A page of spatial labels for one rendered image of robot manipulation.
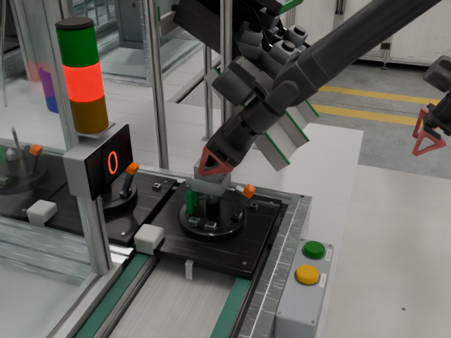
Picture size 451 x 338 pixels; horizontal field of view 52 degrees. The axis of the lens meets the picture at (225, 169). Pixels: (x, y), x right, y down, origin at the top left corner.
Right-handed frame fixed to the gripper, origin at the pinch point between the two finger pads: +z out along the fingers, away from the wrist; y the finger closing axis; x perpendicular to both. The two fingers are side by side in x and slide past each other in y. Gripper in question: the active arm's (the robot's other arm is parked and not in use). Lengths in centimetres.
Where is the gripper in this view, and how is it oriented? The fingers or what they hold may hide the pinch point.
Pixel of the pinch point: (207, 165)
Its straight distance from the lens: 90.3
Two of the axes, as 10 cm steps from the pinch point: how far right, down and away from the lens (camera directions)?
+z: -5.9, 5.4, 6.0
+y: -3.4, 5.1, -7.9
